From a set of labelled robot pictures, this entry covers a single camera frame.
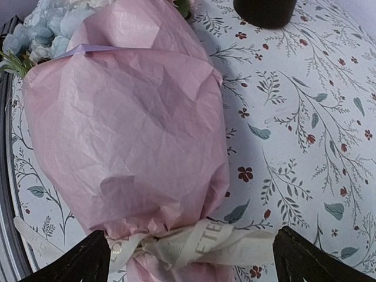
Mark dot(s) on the pink flower bouquet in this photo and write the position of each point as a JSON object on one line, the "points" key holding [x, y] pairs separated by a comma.
{"points": [[129, 129]]}

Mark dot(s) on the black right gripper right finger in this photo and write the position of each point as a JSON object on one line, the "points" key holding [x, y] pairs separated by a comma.
{"points": [[296, 259]]}

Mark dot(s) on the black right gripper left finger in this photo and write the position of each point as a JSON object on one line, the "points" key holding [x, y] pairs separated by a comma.
{"points": [[87, 261]]}

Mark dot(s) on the floral patterned tablecloth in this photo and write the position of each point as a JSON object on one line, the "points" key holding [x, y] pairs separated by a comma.
{"points": [[299, 115]]}

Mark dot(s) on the black tapered vase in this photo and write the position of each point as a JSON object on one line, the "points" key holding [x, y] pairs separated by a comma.
{"points": [[269, 14]]}

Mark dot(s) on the cream printed ribbon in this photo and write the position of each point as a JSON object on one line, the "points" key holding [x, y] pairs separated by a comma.
{"points": [[205, 242]]}

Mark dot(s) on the aluminium front rail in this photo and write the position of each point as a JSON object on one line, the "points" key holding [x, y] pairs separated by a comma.
{"points": [[14, 262]]}

